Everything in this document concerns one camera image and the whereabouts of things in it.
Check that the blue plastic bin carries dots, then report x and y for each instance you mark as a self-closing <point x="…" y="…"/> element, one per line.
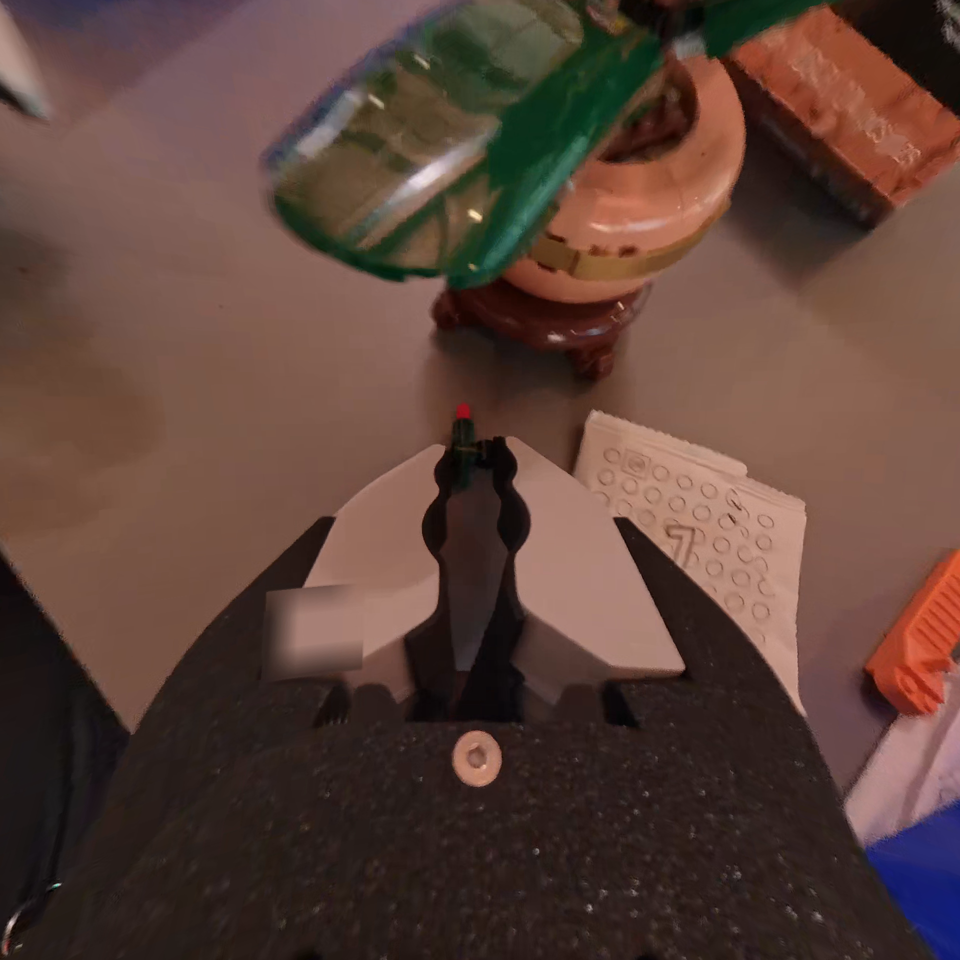
<point x="922" y="892"/>

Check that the toy brick potted plant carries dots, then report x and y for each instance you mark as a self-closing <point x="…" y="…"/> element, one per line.
<point x="645" y="210"/>

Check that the person's dark pants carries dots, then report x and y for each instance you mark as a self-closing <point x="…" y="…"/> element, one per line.
<point x="45" y="750"/>

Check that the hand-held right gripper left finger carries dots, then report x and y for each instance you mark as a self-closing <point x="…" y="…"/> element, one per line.
<point x="382" y="540"/>

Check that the white paper sheet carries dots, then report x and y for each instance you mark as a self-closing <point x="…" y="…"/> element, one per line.
<point x="907" y="780"/>

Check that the grey desk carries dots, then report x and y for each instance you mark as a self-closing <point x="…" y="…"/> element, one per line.
<point x="187" y="337"/>

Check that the black orchid picture box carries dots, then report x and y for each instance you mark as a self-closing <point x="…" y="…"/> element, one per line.
<point x="825" y="112"/>

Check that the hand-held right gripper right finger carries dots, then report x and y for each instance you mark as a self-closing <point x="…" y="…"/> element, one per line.
<point x="585" y="585"/>

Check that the small green brick piece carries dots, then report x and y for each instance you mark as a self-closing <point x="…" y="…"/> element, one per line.
<point x="463" y="442"/>

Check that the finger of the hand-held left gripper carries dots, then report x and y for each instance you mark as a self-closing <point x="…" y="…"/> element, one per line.
<point x="19" y="67"/>

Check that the orange brick separator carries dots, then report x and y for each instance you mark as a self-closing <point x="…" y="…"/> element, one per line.
<point x="915" y="645"/>

